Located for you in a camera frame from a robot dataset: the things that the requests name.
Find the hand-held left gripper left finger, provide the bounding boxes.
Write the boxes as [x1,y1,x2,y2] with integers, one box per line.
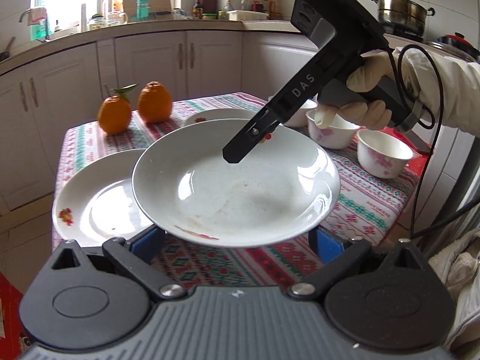
[50,227,188,302]

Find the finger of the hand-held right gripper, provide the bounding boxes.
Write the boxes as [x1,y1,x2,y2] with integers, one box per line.
[223,107,283,164]

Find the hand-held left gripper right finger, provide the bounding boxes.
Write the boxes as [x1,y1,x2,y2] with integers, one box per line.
[288,228,430,302]

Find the white plate with flower print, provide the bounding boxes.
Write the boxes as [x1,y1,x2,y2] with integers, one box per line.
[182,108,263,128]
[52,149,158,251]

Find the stained white plate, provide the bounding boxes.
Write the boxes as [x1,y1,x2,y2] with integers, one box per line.
[131,118,342,249]

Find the white bowl with pink flowers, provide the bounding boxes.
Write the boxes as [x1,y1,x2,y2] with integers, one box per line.
[284,99,319,127]
[305,109,361,150]
[356,129,414,179]

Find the person's right forearm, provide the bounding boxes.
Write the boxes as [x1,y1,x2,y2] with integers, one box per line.
[394,47,480,138]

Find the person's right hand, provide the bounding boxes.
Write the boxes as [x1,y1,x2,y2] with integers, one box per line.
[314,50,426,131]

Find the stainless steel pot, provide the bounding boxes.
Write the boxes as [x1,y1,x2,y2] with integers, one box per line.
[370,0,436,37]

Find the white rectangular container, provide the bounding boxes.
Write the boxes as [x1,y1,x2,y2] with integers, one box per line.
[226,10,269,22]

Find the leafless orange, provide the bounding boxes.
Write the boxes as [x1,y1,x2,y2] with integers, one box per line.
[137,81,173,124]

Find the pot with red lid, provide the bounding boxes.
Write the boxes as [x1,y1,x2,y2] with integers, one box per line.
[430,32,480,61]

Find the red cardboard box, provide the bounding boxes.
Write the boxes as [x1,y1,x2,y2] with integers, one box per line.
[409,146,436,181]

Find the orange with green leaves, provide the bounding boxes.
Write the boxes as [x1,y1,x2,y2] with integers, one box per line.
[97,83,140,136]

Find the stainless steel appliance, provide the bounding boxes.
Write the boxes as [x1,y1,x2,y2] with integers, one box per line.
[397,122,480,242]

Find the person's white fleece clothing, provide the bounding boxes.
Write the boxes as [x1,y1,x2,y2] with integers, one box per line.
[427,228,480,347]

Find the wooden cutting board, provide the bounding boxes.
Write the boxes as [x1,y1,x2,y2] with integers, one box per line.
[122,0,173,20]

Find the white kitchen cabinets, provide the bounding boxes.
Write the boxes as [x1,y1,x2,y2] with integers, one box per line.
[0,28,480,218]

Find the glass jar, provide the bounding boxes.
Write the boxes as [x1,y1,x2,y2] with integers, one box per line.
[88,13,109,31]

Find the kitchen countertop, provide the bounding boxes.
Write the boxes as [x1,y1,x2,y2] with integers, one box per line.
[0,18,480,77]

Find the metal faucet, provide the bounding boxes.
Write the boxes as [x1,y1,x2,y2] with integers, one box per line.
[19,7,51,42]

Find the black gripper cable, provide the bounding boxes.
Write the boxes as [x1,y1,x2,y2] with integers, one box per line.
[388,44,480,239]

